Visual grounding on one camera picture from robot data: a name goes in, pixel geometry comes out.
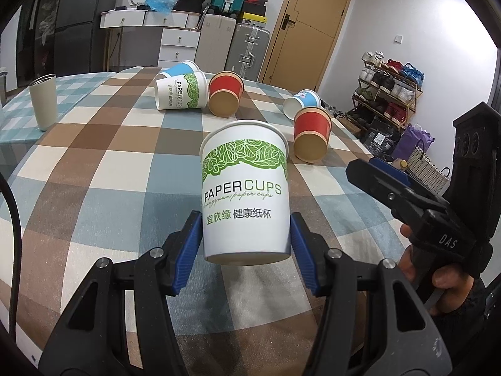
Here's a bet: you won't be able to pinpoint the white green-leaf paper cup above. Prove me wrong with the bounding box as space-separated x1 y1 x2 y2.
199 120 290 266

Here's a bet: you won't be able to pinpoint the red paper cup right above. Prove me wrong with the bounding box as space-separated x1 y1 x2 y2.
293 106 332 163

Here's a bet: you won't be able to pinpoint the red paper cup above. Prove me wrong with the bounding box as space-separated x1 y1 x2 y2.
293 106 332 163
208 70 245 117

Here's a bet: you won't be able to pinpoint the blue white paper cup right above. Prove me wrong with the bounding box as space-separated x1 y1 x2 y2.
283 89 321 120

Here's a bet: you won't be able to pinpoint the red paper cup centre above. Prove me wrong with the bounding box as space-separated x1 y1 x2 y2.
208 70 245 117

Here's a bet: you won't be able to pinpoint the blue paper cup far left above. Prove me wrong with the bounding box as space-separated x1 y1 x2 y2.
158 60 200 79

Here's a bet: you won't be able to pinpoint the person's right hand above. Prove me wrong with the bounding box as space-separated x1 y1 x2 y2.
397 222 487 315

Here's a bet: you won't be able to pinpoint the woven grey basket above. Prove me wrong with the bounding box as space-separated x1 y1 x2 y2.
408 147 450 195

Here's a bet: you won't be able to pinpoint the purple bag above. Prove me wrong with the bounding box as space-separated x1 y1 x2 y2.
391 123 435 160

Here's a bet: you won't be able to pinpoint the wooden shoe rack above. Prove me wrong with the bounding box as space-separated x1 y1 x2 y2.
351 51 425 132

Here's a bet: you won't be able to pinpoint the wooden door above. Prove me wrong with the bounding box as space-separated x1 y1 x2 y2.
259 0 352 92

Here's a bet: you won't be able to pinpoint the brown blue checked tablecloth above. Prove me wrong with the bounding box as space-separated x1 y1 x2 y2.
9 67 407 375

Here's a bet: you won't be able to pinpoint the silver aluminium suitcase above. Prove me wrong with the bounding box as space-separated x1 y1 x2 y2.
225 23 270 81

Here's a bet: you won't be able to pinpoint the stacked black shoe boxes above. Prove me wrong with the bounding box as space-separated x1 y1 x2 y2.
241 0 268 18

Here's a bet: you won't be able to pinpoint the beige suitcase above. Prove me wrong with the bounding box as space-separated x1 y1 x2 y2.
194 14 237 73

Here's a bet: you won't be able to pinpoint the teal checked tablecloth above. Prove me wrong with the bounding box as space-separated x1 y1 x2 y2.
1 72 115 177

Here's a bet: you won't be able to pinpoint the white drawer cabinet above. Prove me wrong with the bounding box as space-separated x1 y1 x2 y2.
158 28 200 67

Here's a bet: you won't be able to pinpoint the beige steel tumbler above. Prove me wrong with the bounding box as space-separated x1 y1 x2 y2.
29 74 58 132

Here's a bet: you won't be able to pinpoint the blue plastic bag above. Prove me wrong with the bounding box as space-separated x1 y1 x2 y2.
144 0 178 14

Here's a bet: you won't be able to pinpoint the black refrigerator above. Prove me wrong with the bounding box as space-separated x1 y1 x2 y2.
54 0 116 76

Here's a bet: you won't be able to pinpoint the white drawer desk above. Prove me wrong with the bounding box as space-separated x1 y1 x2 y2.
100 8 199 71

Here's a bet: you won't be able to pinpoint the black cable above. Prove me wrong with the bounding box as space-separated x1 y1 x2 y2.
0 171 23 346

